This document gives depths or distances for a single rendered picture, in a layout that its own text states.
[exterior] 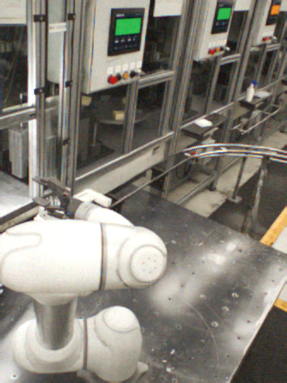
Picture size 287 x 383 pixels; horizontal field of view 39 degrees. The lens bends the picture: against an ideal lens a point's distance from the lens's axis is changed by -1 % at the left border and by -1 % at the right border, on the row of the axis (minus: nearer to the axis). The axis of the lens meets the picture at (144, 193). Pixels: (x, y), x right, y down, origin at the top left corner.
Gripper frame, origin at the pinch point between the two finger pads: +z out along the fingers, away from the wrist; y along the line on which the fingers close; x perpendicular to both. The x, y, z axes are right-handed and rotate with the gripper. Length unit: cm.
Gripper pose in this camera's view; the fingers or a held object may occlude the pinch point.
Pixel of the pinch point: (39, 190)
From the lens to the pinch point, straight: 155.0
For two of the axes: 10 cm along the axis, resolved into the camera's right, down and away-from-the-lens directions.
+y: 1.3, -8.6, -5.0
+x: -5.5, 3.6, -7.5
